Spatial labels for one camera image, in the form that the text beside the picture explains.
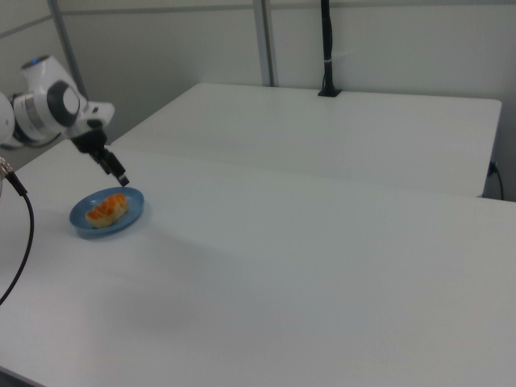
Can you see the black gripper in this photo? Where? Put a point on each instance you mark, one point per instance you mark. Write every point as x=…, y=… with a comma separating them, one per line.
x=90, y=141

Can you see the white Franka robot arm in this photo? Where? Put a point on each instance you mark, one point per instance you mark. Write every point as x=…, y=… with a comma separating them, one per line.
x=44, y=109

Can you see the grey partition post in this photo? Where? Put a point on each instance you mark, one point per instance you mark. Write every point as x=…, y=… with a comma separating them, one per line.
x=70, y=52
x=269, y=40

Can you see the orange glazed bread loaf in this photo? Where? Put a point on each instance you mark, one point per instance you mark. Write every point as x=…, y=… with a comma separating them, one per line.
x=108, y=209

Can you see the blue oval plate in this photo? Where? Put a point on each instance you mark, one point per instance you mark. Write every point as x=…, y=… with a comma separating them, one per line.
x=129, y=209

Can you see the black pole with clamp base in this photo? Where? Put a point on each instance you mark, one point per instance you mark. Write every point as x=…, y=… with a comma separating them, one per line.
x=328, y=48

